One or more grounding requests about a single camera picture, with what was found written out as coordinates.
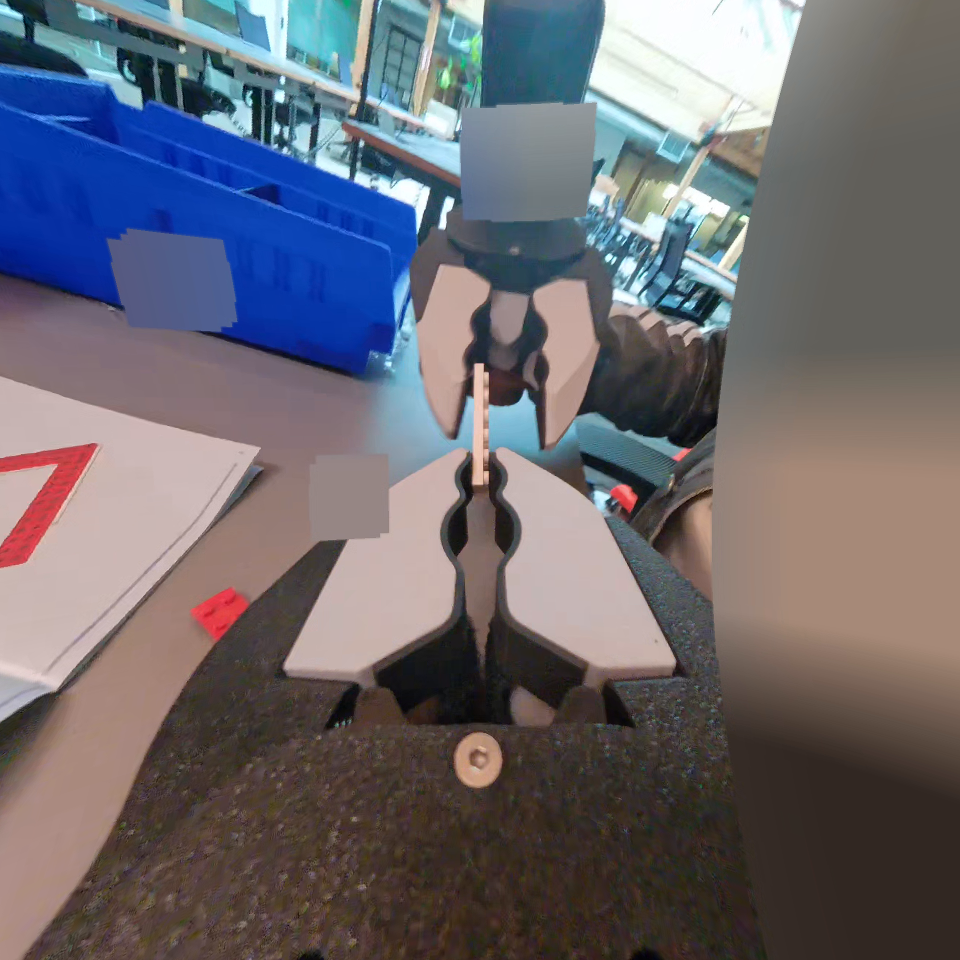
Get blue divided plastic bin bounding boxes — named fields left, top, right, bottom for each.
left=0, top=63, right=419, bottom=376

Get wood top office table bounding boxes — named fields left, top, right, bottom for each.
left=75, top=0, right=361, bottom=144
left=341, top=118, right=462, bottom=237

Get black mesh office chair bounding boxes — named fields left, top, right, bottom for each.
left=576, top=414, right=680, bottom=500

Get person's light trousers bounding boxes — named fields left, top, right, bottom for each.
left=660, top=498, right=714, bottom=601

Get long red lego plate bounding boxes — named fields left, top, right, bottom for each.
left=190, top=587, right=252, bottom=642

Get person's dark jacket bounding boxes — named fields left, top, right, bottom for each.
left=633, top=431, right=717, bottom=571

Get lego instruction booklet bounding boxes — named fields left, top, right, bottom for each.
left=0, top=375, right=265, bottom=723

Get person's right forearm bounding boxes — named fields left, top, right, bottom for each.
left=577, top=303, right=729, bottom=449

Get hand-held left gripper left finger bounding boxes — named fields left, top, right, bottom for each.
left=283, top=450, right=471, bottom=687

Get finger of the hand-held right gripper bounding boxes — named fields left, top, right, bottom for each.
left=417, top=264, right=494, bottom=441
left=523, top=277, right=603, bottom=451

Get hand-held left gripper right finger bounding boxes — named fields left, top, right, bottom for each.
left=491, top=447, right=679, bottom=688

